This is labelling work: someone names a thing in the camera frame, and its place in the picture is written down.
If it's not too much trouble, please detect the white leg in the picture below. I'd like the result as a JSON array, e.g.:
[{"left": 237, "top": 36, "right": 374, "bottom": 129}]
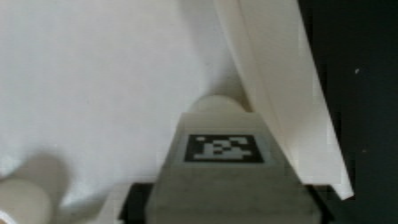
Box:
[{"left": 146, "top": 95, "right": 324, "bottom": 224}]

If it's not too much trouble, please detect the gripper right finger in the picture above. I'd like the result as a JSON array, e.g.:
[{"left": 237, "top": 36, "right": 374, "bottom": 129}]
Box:
[{"left": 306, "top": 185, "right": 337, "bottom": 224}]

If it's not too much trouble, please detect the white square tabletop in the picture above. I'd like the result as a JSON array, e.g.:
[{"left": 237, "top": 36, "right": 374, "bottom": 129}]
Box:
[{"left": 0, "top": 0, "right": 354, "bottom": 224}]

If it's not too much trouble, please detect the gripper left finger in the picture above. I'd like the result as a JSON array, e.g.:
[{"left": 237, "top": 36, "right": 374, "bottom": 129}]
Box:
[{"left": 118, "top": 183, "right": 154, "bottom": 224}]

